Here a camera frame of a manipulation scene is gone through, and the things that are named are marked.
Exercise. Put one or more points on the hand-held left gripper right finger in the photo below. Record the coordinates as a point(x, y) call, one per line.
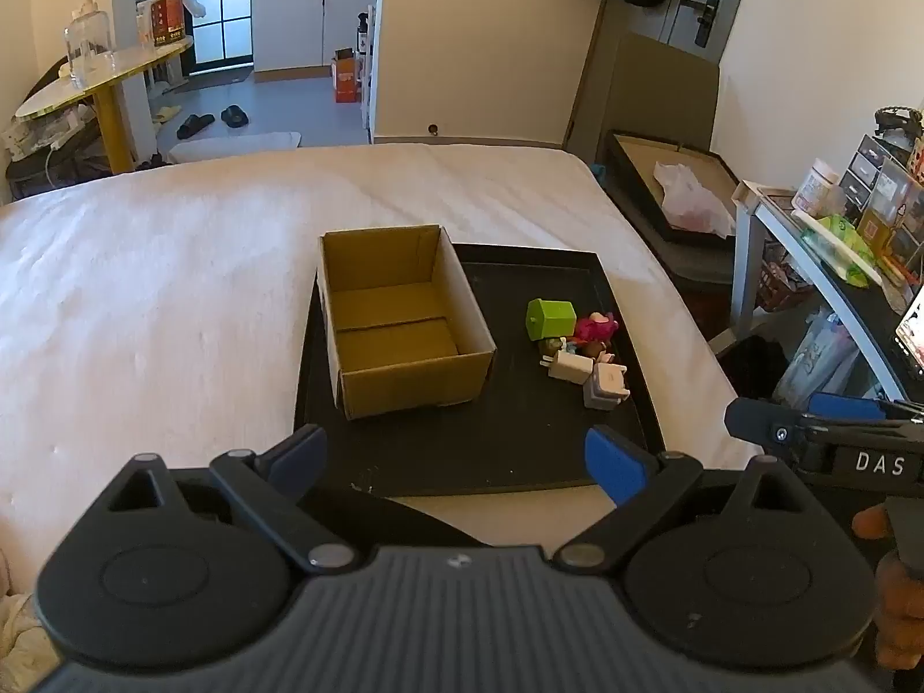
point(613, 463)

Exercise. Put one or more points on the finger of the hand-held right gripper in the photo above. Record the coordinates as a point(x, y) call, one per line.
point(765, 424)
point(844, 405)

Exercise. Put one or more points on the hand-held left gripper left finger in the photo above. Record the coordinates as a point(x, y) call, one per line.
point(299, 453)

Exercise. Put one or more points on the black tray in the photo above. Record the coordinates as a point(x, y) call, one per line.
point(520, 440)

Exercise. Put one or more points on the pink figure toy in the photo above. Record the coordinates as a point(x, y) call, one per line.
point(596, 328)

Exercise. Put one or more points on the green cube toy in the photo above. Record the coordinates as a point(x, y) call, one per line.
point(550, 319)

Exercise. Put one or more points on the cardboard box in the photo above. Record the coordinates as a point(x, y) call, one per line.
point(404, 332)

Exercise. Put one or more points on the person's right hand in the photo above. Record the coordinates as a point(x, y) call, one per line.
point(899, 606)

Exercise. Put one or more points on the bag under desk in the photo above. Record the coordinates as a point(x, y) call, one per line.
point(819, 361)

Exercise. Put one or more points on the grey cube charger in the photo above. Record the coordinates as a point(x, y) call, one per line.
point(605, 386)

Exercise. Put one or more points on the white charger plug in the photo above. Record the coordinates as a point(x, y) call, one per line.
point(570, 366)

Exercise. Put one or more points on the white desk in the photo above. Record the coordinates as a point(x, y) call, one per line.
point(830, 281)

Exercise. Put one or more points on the small brown figure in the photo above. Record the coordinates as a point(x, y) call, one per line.
point(552, 346)

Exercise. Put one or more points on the green packet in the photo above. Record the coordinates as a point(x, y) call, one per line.
point(844, 245)

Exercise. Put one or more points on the white bottle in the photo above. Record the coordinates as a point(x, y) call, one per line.
point(816, 191)

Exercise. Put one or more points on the white bed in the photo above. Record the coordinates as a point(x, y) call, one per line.
point(159, 289)

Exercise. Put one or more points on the white plastic bag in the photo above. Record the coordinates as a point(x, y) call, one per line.
point(693, 202)

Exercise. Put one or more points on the small drawer unit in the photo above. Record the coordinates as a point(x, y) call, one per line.
point(866, 166)

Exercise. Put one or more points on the flat black box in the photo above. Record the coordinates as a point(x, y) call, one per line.
point(635, 180)

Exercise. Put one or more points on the white floor mat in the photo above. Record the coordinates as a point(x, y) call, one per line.
point(238, 146)

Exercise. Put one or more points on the black slipper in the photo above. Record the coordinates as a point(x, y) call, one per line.
point(195, 126)
point(234, 116)

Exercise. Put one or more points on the large cardboard sheet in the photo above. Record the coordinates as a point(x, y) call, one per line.
point(650, 86)

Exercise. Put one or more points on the yellow slipper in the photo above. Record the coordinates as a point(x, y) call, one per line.
point(166, 114)

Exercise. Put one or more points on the orange carton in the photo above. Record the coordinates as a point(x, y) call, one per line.
point(346, 79)

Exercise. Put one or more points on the yellow round table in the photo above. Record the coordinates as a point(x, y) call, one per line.
point(115, 108)

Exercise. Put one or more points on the pile under yellow table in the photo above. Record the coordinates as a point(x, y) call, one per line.
point(43, 141)

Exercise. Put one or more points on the black door lock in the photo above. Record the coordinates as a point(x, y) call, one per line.
point(707, 14)

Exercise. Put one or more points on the spray bottle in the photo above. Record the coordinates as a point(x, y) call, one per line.
point(363, 32)

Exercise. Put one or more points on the white kitchen cabinet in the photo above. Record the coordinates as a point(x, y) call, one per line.
point(296, 25)

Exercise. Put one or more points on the black framed glass door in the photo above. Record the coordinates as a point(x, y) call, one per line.
point(220, 22)

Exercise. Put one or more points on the red tin can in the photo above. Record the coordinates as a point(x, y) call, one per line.
point(167, 20)

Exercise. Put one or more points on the clear glass jar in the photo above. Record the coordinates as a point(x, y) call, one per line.
point(88, 50)

